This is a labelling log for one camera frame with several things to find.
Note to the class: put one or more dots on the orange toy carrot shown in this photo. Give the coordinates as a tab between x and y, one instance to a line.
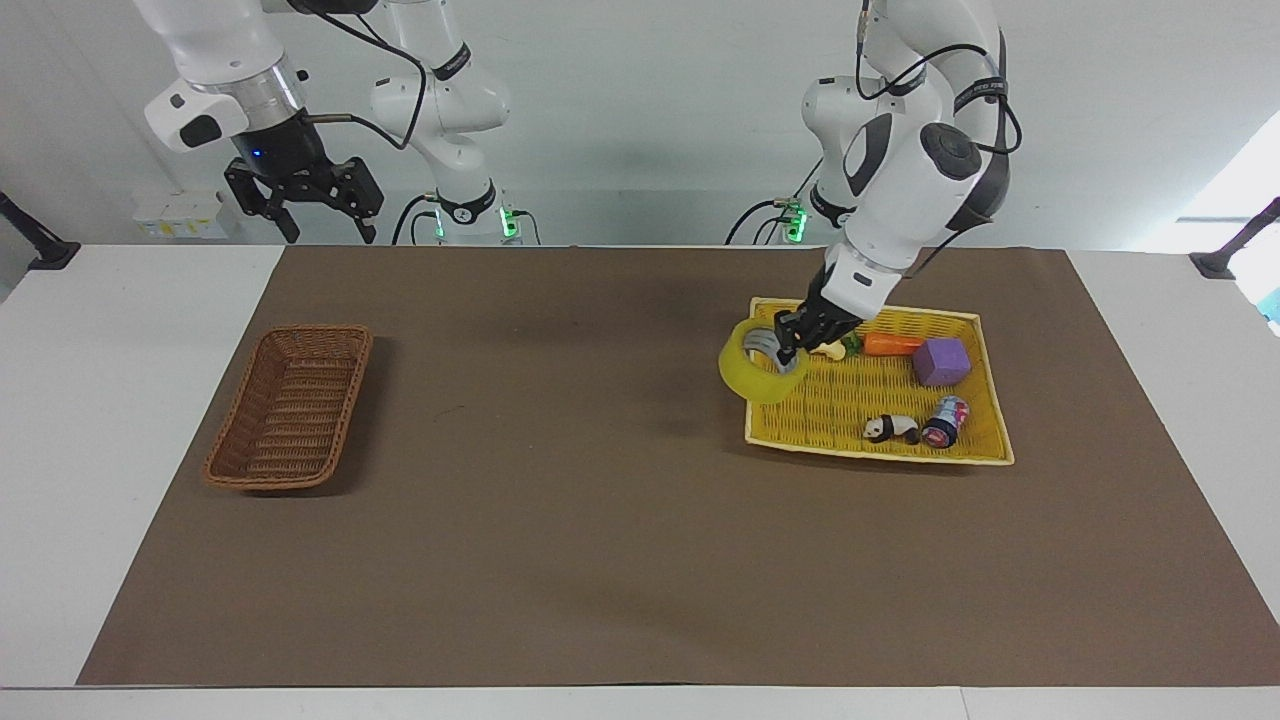
892	345

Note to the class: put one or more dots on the teal object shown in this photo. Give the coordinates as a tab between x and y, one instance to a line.
1272	305

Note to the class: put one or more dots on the black stand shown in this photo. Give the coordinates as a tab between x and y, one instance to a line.
45	250
1215	263

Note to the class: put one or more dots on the brown wicker basket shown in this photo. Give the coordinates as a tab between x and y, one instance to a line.
290	410

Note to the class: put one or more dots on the yellow tape roll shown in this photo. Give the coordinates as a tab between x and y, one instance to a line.
765	385

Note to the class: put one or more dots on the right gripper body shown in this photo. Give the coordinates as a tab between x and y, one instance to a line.
285	150

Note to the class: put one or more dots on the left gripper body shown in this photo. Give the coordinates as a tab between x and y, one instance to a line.
828	312

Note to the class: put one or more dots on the small panda figure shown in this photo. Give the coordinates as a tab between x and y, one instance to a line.
888	429

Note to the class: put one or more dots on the small cream toy piece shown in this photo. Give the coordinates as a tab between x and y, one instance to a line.
829	349

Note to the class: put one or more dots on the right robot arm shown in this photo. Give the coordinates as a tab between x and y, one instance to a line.
225	45

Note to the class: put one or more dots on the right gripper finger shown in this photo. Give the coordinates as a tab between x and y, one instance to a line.
358	192
262	200

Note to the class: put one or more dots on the small printed can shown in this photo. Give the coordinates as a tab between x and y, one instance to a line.
946	421

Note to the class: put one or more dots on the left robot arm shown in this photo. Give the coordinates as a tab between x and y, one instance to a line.
915	170

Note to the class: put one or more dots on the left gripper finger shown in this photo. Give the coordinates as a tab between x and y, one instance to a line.
762	343
790	338

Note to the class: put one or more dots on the purple foam cube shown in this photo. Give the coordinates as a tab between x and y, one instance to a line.
941	362

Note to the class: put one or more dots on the yellow woven basket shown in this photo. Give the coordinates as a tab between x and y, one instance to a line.
860	395

